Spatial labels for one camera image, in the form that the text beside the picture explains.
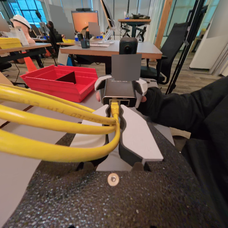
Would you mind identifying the person's right hand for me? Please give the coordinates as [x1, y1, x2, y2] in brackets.
[96, 90, 147, 103]

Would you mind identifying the orange wall screen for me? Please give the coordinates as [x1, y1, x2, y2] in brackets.
[71, 10, 99, 33]

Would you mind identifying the plain wooden post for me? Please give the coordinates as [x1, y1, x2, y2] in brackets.
[155, 0, 173, 49]

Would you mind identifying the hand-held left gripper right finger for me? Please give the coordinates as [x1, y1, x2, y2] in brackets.
[119, 105, 164, 167]

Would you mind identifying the black office chair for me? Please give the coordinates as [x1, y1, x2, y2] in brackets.
[141, 22, 189, 85]

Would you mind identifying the yellow ethernet cable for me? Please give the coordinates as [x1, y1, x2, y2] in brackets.
[0, 83, 121, 163]

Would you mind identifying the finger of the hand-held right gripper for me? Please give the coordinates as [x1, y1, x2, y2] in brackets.
[134, 78, 148, 108]
[94, 76, 114, 91]

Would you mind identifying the black tripod stand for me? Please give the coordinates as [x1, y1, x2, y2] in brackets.
[165, 0, 209, 95]

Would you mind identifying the red plastic bin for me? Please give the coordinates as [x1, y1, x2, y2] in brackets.
[20, 65, 99, 103]

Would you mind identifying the orange traffic cone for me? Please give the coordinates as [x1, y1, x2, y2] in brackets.
[24, 57, 38, 73]

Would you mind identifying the person's right forearm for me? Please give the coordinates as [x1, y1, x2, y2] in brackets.
[137, 76, 228, 143]

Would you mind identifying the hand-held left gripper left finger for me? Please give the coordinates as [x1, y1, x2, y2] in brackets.
[70, 105, 112, 166]

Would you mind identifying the person's black hoodie torso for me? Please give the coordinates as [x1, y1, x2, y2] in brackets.
[180, 125, 228, 228]

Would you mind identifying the mannequin head white hard hat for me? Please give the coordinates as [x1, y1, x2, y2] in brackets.
[10, 15, 36, 45]

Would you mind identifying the tilted monitor on arm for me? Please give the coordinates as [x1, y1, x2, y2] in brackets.
[100, 0, 115, 44]

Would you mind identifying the long grey desk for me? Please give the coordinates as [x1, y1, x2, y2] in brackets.
[0, 43, 52, 59]

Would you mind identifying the stack of yellow bins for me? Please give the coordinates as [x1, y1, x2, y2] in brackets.
[0, 37, 22, 49]

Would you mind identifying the black network adapter box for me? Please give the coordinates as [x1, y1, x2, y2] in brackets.
[103, 78, 137, 108]

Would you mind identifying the standing desk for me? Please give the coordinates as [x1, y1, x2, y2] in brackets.
[118, 13, 151, 42]

